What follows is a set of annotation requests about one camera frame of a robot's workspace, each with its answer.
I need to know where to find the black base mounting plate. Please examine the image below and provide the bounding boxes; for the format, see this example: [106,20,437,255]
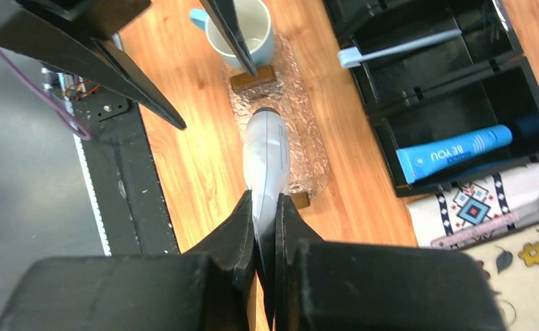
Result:
[58,73,179,256]

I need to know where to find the square floral plate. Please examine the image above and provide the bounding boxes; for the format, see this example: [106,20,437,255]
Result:
[465,227,539,330]

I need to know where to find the clear glass tray wooden handles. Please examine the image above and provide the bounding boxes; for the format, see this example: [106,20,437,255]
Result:
[223,32,332,210]

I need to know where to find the patterned white placemat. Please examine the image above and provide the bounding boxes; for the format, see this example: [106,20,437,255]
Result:
[408,163,539,247]

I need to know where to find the blue toothpaste tube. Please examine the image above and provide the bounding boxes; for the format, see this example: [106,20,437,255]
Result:
[395,125,513,184]

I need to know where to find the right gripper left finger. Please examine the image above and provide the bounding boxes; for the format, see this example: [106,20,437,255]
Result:
[0,191,256,330]

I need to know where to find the pink handled fork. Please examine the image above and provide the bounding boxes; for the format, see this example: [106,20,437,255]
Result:
[430,197,539,250]

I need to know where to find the light blue toothbrush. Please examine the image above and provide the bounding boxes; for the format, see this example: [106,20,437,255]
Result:
[337,29,462,68]

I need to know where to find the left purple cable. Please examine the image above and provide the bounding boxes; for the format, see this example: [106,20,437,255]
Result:
[0,41,92,141]

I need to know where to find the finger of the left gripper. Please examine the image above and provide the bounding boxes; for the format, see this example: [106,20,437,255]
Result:
[200,0,257,77]
[0,0,186,130]

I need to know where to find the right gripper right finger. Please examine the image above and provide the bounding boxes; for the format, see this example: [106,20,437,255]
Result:
[274,195,506,330]

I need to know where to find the grey white toothpaste tube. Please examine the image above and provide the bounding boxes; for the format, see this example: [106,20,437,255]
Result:
[243,107,291,330]

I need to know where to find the light blue mug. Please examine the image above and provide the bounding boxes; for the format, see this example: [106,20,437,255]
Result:
[190,0,275,72]

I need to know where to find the black compartment organizer box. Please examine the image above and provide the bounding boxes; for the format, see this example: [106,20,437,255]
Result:
[324,1,539,197]

